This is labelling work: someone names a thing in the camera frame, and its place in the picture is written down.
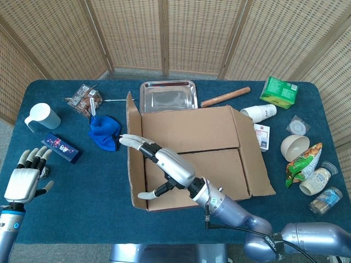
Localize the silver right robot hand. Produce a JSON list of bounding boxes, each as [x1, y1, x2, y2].
[[118, 133, 197, 201]]

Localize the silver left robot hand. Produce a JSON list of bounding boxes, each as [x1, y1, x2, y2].
[[4, 146, 55, 205]]

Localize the cardboard box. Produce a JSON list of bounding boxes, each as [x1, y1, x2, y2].
[[126, 92, 276, 212]]

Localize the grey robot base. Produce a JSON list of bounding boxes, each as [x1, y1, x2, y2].
[[109, 243, 228, 263]]

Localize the dark blue printed box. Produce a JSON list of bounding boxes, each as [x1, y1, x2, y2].
[[41, 133, 83, 164]]

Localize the teal table cloth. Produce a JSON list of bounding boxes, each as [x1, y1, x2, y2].
[[0, 79, 341, 245]]

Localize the white plastic mug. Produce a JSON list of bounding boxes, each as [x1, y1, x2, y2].
[[24, 102, 61, 133]]

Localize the stainless steel tray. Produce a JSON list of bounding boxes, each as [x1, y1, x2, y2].
[[139, 79, 199, 115]]

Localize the blue cloth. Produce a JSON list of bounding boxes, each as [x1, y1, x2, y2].
[[87, 115, 122, 152]]

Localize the wooden rolling pin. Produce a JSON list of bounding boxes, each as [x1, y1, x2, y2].
[[200, 86, 251, 108]]

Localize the small white red box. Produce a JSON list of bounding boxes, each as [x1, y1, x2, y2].
[[253, 123, 271, 153]]

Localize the white paper cup stack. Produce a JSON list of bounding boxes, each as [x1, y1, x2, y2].
[[240, 104, 278, 123]]

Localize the clear snack box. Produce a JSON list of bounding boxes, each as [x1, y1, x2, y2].
[[64, 84, 104, 119]]

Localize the beige bowl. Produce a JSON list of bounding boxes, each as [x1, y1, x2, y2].
[[280, 134, 310, 162]]

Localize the green orange snack bag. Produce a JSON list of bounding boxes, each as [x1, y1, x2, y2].
[[285, 142, 324, 189]]

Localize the round clear plastic packet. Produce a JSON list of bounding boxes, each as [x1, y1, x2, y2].
[[286, 115, 312, 136]]

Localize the white plastic jar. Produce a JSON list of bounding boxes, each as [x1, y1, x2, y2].
[[298, 167, 332, 196]]

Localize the clear plastic lid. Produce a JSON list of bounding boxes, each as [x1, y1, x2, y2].
[[320, 161, 338, 176]]

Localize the clear jar blue label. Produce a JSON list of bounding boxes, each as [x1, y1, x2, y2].
[[309, 186, 343, 215]]

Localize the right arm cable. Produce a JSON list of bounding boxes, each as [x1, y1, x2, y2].
[[204, 204, 315, 263]]

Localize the metal wire rack white tips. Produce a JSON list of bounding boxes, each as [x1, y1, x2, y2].
[[89, 97, 135, 118]]

